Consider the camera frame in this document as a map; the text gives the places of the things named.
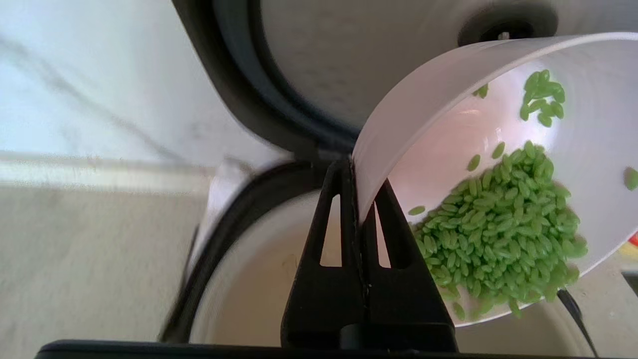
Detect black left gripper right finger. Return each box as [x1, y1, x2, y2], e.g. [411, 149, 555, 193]
[360, 179, 458, 352]

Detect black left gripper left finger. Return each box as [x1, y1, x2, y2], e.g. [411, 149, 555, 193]
[281, 159, 370, 350]

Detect chopped green vegetables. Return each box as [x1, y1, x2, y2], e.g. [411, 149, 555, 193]
[409, 69, 638, 320]

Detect black rice cooker lid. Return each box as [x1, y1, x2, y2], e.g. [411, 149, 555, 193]
[172, 0, 638, 160]

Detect cream inner pot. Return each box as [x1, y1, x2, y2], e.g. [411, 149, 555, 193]
[189, 189, 594, 350]

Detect pink bowl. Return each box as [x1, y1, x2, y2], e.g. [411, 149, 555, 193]
[352, 32, 638, 328]

